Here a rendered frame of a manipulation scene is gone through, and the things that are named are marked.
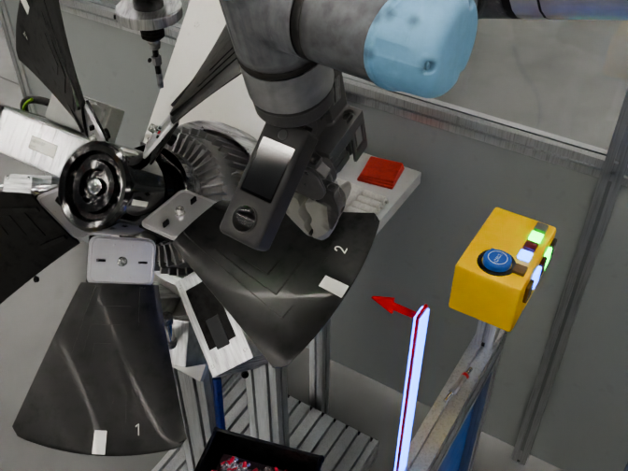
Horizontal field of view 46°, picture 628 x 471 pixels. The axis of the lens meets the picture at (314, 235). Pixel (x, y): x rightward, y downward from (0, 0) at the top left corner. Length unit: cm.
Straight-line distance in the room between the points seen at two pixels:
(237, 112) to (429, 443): 59
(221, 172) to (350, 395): 128
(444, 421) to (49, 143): 76
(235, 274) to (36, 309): 179
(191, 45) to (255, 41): 73
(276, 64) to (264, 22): 4
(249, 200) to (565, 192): 99
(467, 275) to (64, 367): 57
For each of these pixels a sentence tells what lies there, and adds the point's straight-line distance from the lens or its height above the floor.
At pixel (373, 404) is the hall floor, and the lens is 223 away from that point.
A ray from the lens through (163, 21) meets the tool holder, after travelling 81.
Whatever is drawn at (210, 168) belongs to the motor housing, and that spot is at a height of 117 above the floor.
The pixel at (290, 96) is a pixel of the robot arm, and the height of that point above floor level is 149.
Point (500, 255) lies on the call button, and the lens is 109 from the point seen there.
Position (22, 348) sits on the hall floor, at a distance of 253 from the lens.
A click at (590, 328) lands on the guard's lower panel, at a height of 57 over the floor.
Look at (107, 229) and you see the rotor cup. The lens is 97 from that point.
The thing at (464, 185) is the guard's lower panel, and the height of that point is 84.
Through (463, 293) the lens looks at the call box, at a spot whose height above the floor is 102.
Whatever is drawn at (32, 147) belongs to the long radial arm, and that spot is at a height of 111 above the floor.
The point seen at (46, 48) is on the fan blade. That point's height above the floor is 131.
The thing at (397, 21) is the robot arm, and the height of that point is 159.
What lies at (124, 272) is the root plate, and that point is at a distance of 104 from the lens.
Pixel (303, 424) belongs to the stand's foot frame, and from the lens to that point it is 208.
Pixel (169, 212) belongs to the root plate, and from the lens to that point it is 99.
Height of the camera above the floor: 179
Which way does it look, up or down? 41 degrees down
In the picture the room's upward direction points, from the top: straight up
